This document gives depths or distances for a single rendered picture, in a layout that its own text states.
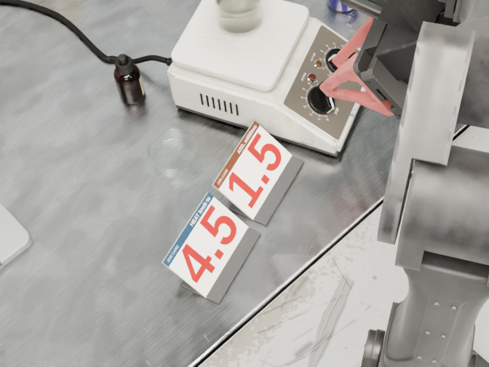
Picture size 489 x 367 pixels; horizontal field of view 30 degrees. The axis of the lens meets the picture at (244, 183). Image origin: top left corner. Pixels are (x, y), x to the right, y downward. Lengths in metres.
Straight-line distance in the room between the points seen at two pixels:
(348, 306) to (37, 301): 0.31
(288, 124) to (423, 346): 0.38
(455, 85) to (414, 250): 0.10
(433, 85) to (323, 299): 0.45
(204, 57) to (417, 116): 0.51
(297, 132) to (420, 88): 0.49
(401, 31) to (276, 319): 0.31
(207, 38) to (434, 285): 0.50
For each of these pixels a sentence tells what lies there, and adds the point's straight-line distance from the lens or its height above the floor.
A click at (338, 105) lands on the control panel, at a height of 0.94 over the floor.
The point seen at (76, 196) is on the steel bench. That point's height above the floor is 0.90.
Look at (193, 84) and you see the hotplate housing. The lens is 0.99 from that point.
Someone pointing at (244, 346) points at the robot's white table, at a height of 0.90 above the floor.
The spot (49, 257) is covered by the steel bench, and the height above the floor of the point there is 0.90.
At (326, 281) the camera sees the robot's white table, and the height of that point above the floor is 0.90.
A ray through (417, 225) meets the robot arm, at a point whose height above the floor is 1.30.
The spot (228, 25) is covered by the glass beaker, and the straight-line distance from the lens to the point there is 0.98.
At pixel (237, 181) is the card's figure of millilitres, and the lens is 0.95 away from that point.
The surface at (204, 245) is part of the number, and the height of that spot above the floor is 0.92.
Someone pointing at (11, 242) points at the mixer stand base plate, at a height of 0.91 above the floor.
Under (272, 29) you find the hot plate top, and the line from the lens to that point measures 1.00.
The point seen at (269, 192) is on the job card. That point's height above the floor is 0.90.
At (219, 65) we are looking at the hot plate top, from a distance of 0.97.
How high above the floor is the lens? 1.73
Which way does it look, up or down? 58 degrees down
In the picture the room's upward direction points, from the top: 7 degrees counter-clockwise
